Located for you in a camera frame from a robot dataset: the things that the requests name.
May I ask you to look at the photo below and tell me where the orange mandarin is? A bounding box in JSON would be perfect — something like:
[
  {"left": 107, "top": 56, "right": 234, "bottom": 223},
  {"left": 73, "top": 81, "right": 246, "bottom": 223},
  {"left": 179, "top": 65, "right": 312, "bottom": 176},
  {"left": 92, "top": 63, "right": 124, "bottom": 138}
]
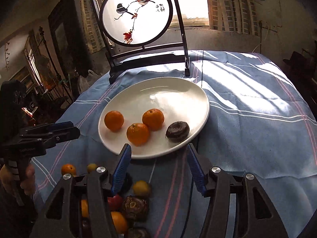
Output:
[
  {"left": 126, "top": 123, "right": 150, "bottom": 147},
  {"left": 104, "top": 111, "right": 124, "bottom": 132},
  {"left": 61, "top": 163, "right": 77, "bottom": 176},
  {"left": 142, "top": 108, "right": 164, "bottom": 132}
]

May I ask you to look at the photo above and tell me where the white ceramic plate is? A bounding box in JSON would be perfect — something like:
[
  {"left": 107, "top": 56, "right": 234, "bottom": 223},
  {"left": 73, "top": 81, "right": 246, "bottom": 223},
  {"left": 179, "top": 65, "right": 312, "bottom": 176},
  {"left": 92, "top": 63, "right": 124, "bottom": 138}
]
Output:
[{"left": 98, "top": 77, "right": 210, "bottom": 160}]

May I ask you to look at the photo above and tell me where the striped curtain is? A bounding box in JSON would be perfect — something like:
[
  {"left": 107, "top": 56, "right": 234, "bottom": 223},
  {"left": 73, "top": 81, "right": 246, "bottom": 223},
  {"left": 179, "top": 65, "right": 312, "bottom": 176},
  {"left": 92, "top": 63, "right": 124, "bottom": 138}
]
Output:
[
  {"left": 207, "top": 0, "right": 260, "bottom": 36},
  {"left": 80, "top": 0, "right": 105, "bottom": 54}
]

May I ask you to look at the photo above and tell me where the red tomato right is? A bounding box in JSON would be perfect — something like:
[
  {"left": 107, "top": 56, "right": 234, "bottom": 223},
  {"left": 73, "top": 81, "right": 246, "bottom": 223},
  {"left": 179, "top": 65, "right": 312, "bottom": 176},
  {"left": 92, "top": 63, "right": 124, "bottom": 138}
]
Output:
[{"left": 107, "top": 195, "right": 124, "bottom": 212}]

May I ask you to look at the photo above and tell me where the dark framed wall painting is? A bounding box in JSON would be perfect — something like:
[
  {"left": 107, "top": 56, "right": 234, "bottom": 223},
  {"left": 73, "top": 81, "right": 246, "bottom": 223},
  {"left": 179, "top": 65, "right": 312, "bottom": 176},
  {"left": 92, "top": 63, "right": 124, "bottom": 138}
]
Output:
[{"left": 48, "top": 0, "right": 91, "bottom": 78}]

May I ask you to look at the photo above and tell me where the person left hand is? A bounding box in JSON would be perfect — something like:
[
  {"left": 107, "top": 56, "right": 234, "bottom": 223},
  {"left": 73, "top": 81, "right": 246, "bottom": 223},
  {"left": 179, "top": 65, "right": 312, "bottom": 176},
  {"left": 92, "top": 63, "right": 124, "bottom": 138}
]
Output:
[{"left": 1, "top": 163, "right": 35, "bottom": 197}]

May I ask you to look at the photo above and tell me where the black hat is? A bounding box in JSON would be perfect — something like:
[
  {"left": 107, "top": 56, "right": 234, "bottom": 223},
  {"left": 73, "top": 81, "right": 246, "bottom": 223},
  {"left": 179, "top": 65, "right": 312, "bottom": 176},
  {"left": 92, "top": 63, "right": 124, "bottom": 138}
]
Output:
[{"left": 283, "top": 51, "right": 309, "bottom": 76}]

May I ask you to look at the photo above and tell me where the black coat stand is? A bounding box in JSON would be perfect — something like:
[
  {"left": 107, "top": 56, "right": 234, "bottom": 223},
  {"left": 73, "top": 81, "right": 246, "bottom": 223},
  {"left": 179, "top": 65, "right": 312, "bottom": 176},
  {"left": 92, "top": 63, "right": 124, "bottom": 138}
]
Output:
[{"left": 38, "top": 26, "right": 75, "bottom": 105}]

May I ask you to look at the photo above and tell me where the blue striped tablecloth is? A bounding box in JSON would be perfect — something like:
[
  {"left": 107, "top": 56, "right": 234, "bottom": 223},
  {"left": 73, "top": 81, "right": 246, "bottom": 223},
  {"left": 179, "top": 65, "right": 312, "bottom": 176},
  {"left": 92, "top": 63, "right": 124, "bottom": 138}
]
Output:
[{"left": 33, "top": 51, "right": 316, "bottom": 237}]

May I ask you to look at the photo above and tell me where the orange citrus right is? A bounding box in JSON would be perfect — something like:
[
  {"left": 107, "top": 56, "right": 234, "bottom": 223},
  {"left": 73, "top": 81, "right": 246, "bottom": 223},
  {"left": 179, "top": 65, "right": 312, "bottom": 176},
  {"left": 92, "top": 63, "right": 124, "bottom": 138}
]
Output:
[{"left": 111, "top": 211, "right": 128, "bottom": 234}]

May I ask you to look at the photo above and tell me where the round bird painting screen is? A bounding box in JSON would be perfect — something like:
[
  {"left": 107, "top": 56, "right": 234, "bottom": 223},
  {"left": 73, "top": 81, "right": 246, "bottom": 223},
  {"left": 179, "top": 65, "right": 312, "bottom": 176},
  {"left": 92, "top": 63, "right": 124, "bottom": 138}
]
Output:
[{"left": 90, "top": 0, "right": 190, "bottom": 84}]

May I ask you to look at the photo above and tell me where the small yellow fruit back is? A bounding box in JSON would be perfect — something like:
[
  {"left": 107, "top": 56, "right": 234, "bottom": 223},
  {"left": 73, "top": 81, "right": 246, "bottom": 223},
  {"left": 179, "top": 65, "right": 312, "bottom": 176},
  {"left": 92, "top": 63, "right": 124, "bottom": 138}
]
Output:
[{"left": 132, "top": 180, "right": 152, "bottom": 197}]

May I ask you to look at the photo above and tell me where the white plastic bag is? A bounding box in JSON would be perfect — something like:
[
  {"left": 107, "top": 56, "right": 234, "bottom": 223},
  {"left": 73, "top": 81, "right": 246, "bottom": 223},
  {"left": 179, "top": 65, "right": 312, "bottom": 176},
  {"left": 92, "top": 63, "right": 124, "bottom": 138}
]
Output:
[{"left": 77, "top": 69, "right": 101, "bottom": 94}]

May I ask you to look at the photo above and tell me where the left striped curtain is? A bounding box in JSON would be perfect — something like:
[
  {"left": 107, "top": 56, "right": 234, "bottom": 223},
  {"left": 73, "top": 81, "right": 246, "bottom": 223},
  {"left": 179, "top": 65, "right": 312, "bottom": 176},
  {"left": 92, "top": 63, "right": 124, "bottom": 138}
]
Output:
[{"left": 80, "top": 0, "right": 105, "bottom": 54}]

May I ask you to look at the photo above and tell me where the dark water chestnut mid right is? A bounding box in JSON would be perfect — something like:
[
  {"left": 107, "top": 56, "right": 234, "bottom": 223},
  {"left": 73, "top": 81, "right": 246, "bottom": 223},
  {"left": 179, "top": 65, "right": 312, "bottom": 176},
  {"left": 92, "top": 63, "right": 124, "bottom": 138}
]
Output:
[{"left": 122, "top": 196, "right": 149, "bottom": 222}]

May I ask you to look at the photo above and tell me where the right striped curtain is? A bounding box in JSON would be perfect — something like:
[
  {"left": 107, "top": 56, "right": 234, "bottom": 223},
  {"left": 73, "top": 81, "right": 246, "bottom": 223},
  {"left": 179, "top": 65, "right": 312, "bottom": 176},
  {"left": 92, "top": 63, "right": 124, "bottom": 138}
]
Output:
[{"left": 207, "top": 0, "right": 260, "bottom": 36}]

